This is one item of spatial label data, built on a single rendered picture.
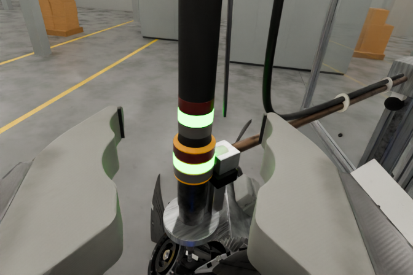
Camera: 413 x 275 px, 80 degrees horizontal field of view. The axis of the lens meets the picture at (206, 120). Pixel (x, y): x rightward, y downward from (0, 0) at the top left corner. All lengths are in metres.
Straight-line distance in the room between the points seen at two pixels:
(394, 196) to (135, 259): 1.69
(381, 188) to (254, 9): 5.23
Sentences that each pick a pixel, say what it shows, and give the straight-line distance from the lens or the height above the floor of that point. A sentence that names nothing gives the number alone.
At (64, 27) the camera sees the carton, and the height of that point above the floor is 0.23.
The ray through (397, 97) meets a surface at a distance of 0.76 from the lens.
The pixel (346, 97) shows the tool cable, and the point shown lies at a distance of 0.48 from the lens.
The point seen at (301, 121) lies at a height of 1.55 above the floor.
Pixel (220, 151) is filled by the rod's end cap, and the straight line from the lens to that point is 0.28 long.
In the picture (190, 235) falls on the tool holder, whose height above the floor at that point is 1.46.
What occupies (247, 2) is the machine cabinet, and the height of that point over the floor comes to 1.31.
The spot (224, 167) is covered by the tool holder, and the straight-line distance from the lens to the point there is 0.28.
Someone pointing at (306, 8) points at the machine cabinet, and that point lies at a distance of 5.79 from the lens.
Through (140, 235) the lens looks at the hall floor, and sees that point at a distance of 2.13.
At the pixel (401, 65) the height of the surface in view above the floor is 1.57.
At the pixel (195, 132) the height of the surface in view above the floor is 1.60.
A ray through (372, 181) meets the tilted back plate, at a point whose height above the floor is 1.34.
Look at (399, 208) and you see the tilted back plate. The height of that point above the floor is 1.34.
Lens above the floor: 1.72
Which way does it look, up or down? 30 degrees down
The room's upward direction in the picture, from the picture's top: 4 degrees clockwise
